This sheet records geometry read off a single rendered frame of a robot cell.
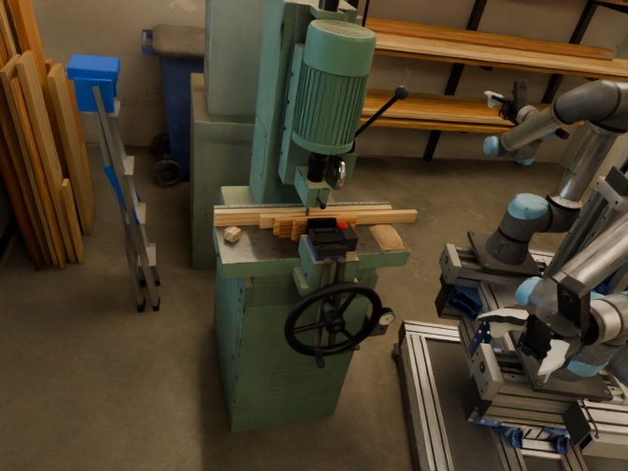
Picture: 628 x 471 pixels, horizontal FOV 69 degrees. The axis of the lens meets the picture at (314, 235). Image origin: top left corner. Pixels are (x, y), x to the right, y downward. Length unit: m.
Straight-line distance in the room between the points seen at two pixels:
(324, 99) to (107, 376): 1.52
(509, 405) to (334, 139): 0.91
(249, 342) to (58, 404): 0.90
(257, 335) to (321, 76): 0.84
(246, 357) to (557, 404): 0.96
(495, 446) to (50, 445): 1.65
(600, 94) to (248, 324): 1.25
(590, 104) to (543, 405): 0.89
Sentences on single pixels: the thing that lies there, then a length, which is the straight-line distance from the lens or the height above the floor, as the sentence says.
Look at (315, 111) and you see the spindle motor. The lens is 1.24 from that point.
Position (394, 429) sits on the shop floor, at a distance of 2.16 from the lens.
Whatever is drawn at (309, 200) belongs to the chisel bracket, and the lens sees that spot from 1.38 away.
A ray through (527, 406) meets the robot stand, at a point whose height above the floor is 0.68.
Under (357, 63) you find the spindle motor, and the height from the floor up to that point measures 1.45.
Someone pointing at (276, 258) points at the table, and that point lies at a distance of 1.34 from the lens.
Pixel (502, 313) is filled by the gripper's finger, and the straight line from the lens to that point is 0.87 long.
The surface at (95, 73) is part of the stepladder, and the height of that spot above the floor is 1.15.
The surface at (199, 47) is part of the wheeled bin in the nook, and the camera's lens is 2.96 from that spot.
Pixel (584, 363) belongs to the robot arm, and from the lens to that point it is 1.09.
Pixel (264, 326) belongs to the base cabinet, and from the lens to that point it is 1.53.
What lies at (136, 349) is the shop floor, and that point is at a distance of 2.28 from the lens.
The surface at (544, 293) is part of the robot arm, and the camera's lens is 1.12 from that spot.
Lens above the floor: 1.75
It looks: 36 degrees down
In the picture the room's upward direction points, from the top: 12 degrees clockwise
